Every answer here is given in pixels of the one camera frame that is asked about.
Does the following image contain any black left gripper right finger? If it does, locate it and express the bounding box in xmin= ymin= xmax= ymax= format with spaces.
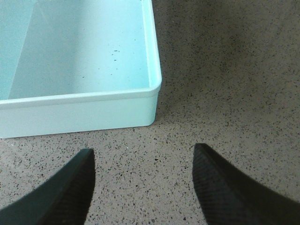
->
xmin=192 ymin=143 xmax=300 ymax=225

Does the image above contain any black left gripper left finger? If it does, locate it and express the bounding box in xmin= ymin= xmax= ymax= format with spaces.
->
xmin=0 ymin=149 xmax=96 ymax=225

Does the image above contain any light blue plastic box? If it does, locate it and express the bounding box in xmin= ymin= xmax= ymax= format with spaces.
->
xmin=0 ymin=0 xmax=162 ymax=138

